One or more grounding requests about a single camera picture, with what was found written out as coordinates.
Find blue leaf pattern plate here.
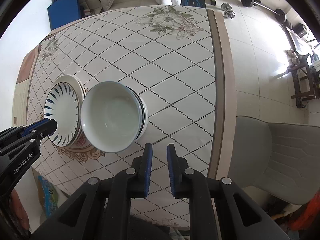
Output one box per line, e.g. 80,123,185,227
43,82,80,147

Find white plate pink flowers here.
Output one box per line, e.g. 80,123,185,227
52,74,86,147

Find white bowl blue dots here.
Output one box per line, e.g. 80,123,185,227
80,81,141,153

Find white bowl dark rim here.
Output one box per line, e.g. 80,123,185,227
127,87,144,138

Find plain white bowl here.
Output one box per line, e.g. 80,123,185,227
136,96,149,140

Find brown beige striped cloth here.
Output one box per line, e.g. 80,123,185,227
12,46,40,127

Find grey padded chair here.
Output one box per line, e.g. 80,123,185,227
228,116,319,205

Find checked floral tablecloth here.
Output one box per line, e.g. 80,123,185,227
27,6,228,227

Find dark wooden chair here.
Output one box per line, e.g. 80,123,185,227
287,54,319,109

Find chrome dumbbell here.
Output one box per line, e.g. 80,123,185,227
221,2,235,20

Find barbell on floor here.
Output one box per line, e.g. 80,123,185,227
241,0,287,23

